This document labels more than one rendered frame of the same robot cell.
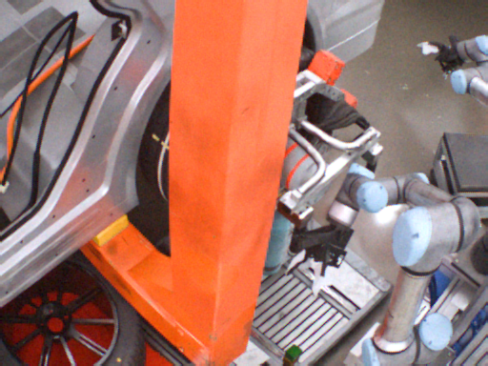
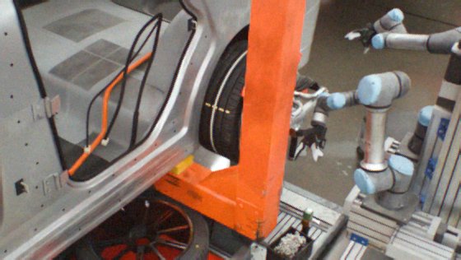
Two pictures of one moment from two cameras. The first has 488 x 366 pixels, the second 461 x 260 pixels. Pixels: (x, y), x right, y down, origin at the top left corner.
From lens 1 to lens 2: 137 cm
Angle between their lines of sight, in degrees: 17
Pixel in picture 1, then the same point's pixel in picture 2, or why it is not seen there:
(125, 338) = (198, 232)
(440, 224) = (385, 78)
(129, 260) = (198, 178)
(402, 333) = (379, 155)
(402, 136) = (330, 134)
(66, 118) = (149, 95)
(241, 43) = not seen: outside the picture
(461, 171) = not seen: hidden behind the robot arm
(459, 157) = not seen: hidden behind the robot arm
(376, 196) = (338, 99)
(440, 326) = (402, 160)
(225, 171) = (279, 59)
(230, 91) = (283, 14)
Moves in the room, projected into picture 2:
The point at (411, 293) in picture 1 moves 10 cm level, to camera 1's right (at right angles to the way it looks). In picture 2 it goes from (377, 123) to (400, 123)
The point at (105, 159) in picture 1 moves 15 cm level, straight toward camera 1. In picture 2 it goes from (184, 111) to (195, 128)
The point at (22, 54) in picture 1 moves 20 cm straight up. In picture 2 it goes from (94, 66) to (90, 31)
